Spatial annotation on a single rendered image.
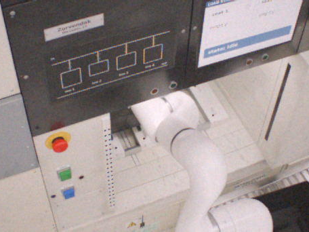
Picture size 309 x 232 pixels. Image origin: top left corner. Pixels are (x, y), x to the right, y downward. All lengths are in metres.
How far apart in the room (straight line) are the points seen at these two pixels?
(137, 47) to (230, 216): 0.42
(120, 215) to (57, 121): 0.60
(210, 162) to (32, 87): 0.42
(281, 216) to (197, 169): 0.80
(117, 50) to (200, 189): 0.35
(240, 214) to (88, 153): 0.45
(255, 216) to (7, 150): 0.60
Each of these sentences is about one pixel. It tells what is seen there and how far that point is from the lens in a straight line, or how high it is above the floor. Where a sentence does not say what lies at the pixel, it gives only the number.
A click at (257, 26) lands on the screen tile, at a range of 1.35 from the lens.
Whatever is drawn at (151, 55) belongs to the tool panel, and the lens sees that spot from 1.23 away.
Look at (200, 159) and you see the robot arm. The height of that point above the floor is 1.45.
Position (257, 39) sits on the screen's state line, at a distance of 1.38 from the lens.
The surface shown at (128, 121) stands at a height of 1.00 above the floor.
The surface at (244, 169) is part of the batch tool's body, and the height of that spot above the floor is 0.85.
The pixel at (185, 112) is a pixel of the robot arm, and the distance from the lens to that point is 1.44.
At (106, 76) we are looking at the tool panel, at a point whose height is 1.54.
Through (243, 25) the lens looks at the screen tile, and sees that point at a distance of 1.31.
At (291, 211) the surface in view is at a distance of 1.97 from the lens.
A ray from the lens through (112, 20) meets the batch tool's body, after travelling 1.12.
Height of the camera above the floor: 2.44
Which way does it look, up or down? 52 degrees down
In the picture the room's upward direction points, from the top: 3 degrees clockwise
